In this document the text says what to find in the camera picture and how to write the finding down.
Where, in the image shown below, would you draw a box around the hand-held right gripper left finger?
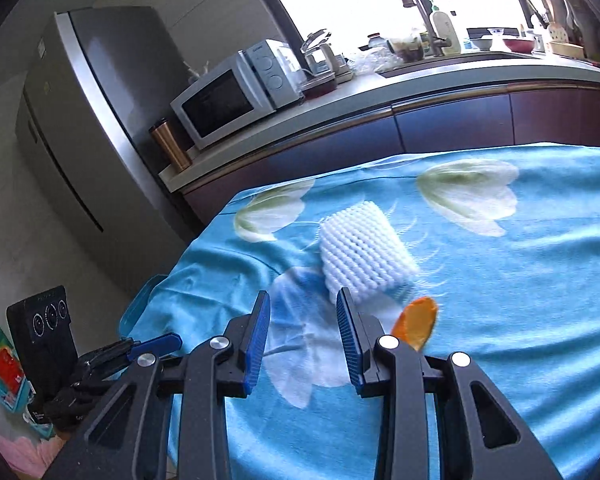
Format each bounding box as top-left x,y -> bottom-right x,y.
42,290 -> 272,480

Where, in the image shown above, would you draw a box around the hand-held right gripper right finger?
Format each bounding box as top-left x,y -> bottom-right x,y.
336,287 -> 564,480

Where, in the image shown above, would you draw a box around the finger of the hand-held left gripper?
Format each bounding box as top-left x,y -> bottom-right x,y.
80,338 -> 136,367
127,332 -> 183,361

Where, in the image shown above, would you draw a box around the blue plastic bin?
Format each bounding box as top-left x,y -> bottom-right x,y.
119,274 -> 169,339

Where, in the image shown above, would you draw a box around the orange peel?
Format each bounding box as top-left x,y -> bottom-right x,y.
391,296 -> 440,353

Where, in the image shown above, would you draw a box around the white foam fruit net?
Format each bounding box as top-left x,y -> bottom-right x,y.
319,200 -> 421,306

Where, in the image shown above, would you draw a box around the person's left forearm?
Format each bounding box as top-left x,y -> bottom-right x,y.
0,430 -> 74,479

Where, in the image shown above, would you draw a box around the turquoise plastic rack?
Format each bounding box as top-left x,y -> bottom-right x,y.
0,325 -> 57,441

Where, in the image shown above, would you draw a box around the blue floral tablecloth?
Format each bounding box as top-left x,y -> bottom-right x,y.
125,142 -> 600,480

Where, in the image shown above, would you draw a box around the copper thermos tumbler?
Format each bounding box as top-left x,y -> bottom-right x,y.
149,117 -> 194,171

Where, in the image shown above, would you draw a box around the grey refrigerator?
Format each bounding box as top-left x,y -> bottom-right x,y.
15,6 -> 206,306

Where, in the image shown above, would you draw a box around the white microwave oven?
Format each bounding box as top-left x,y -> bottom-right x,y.
170,39 -> 306,151

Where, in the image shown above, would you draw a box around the brown base cabinets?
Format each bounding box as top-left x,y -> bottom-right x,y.
180,82 -> 600,241

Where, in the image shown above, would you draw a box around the white kitchen countertop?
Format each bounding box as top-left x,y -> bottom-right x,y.
159,52 -> 600,194

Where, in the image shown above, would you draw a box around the dark red food container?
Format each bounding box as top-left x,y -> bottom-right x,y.
302,74 -> 339,96

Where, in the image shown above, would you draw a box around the small white ornament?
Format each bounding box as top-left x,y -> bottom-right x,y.
182,60 -> 211,84

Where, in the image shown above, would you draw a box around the clear plastic bags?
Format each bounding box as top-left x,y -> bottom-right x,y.
352,47 -> 406,74

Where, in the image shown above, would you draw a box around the glass electric kettle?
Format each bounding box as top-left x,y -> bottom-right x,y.
300,29 -> 349,79

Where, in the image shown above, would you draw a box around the clear cup with dark contents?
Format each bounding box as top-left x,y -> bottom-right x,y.
387,35 -> 426,61

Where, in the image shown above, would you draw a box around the white dish soap bottle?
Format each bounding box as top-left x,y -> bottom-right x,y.
429,6 -> 462,56

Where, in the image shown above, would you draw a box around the steel kitchen faucet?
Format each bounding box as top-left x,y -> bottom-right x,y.
387,0 -> 454,59

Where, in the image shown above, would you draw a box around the cream tray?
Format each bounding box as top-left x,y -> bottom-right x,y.
550,40 -> 589,56

